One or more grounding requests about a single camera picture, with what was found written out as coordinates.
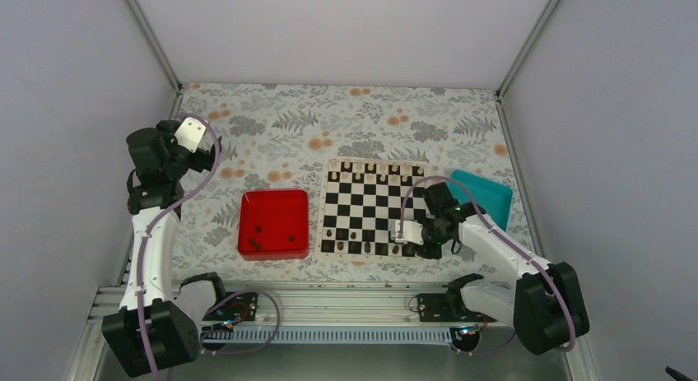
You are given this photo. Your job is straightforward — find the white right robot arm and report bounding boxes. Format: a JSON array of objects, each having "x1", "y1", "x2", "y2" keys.
[{"x1": 391, "y1": 176, "x2": 590, "y2": 355}]

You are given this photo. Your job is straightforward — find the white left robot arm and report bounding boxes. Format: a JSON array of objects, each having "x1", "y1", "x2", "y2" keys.
[{"x1": 101, "y1": 114, "x2": 230, "y2": 378}]

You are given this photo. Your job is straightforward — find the light wooden chess pieces row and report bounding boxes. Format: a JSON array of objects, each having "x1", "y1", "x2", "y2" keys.
[{"x1": 323, "y1": 158, "x2": 430, "y2": 186}]

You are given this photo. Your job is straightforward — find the teal plastic tray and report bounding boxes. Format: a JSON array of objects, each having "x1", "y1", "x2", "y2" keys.
[{"x1": 450, "y1": 170, "x2": 514, "y2": 230}]

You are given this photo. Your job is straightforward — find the black and white chessboard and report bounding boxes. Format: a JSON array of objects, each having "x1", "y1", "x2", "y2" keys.
[{"x1": 314, "y1": 157, "x2": 436, "y2": 266}]

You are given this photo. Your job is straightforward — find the floral patterned table mat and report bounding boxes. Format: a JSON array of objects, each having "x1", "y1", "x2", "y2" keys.
[{"x1": 172, "y1": 83, "x2": 518, "y2": 283}]

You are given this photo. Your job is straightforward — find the red plastic tray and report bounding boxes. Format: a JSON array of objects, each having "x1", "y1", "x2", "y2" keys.
[{"x1": 237, "y1": 189, "x2": 309, "y2": 261}]

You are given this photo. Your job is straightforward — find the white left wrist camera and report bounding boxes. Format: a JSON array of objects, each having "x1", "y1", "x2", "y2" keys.
[{"x1": 174, "y1": 117, "x2": 207, "y2": 153}]

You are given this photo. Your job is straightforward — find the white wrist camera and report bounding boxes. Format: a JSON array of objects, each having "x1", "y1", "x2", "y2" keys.
[
  {"x1": 174, "y1": 117, "x2": 207, "y2": 153},
  {"x1": 389, "y1": 220, "x2": 424, "y2": 245}
]

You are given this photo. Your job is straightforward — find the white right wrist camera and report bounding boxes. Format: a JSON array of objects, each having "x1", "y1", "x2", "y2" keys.
[{"x1": 389, "y1": 220, "x2": 424, "y2": 245}]

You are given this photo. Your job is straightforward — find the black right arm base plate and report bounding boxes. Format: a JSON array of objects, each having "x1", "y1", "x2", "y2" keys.
[{"x1": 407, "y1": 293, "x2": 486, "y2": 323}]

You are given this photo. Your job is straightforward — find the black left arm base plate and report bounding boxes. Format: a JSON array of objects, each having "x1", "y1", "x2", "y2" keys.
[{"x1": 204, "y1": 292, "x2": 258, "y2": 330}]

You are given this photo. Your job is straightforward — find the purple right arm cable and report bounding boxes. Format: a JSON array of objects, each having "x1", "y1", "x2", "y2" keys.
[{"x1": 398, "y1": 175, "x2": 578, "y2": 358}]

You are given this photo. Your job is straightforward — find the aluminium mounting rail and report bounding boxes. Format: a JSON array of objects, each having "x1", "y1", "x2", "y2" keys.
[{"x1": 86, "y1": 282, "x2": 580, "y2": 344}]

